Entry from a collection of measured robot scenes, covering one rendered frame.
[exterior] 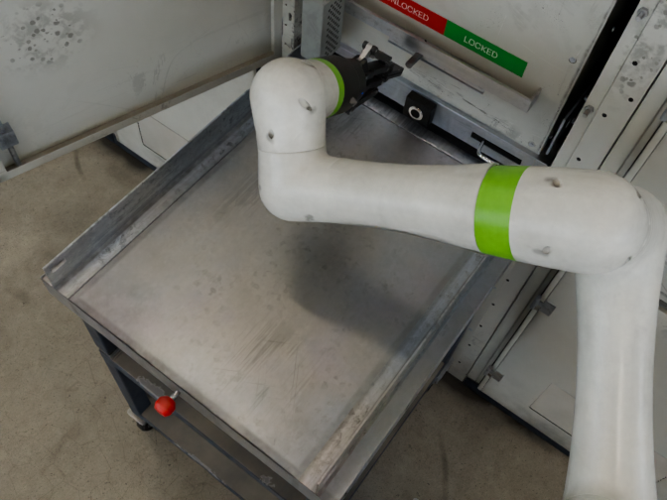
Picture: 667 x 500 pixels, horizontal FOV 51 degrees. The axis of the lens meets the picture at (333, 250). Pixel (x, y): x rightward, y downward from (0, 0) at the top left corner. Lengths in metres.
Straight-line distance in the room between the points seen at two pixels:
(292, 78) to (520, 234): 0.37
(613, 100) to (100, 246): 0.88
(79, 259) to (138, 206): 0.14
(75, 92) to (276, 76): 0.51
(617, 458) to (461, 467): 1.07
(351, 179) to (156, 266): 0.45
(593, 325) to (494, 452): 1.13
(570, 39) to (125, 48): 0.77
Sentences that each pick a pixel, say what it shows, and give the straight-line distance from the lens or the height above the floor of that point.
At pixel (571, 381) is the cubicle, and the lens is 1.77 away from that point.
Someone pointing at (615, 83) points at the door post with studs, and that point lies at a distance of 1.16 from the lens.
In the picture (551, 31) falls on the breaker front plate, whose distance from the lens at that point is 1.21.
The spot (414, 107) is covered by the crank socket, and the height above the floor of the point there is 0.91.
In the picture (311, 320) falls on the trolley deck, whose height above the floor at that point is 0.85.
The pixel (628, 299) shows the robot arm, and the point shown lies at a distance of 0.98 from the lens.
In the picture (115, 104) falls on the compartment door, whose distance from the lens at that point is 1.45.
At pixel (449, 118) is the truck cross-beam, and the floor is 0.90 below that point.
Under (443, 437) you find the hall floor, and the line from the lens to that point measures 2.05.
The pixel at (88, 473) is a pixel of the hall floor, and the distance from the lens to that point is 2.04.
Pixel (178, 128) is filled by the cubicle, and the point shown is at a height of 0.36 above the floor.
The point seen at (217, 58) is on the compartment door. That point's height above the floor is 0.88.
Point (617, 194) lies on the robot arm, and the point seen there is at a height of 1.32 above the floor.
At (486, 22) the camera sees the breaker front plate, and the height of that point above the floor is 1.14.
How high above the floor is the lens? 1.92
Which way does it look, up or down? 59 degrees down
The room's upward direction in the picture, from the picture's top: 8 degrees clockwise
